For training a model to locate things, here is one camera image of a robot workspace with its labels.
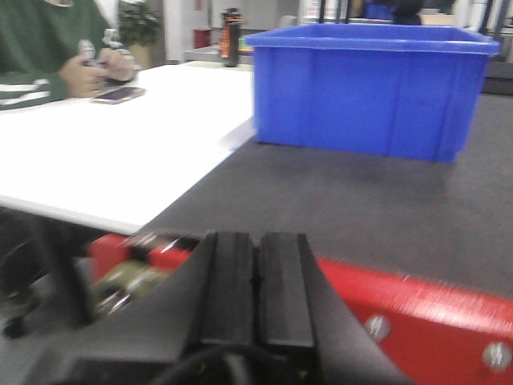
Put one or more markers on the black orange water bottle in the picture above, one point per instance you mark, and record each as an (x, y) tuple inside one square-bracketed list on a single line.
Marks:
[(229, 39)]

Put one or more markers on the red conveyor frame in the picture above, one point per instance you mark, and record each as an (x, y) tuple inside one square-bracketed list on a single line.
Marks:
[(434, 334)]

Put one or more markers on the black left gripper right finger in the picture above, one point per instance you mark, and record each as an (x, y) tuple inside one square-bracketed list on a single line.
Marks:
[(303, 315)]

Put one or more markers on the potted green plant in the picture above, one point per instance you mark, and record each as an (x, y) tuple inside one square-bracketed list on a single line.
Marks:
[(139, 25)]

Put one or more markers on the smartphone on table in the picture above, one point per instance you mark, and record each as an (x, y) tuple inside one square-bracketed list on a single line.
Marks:
[(118, 95)]

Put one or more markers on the white table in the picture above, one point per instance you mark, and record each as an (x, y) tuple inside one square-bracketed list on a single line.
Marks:
[(117, 166)]

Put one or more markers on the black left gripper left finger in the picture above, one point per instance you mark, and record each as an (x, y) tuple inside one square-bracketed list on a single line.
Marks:
[(134, 344)]

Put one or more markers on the blue plastic crate on belt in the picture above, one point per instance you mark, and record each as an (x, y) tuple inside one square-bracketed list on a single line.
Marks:
[(389, 90)]

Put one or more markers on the person in green sweater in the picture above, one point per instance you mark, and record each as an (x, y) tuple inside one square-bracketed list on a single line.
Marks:
[(54, 50)]

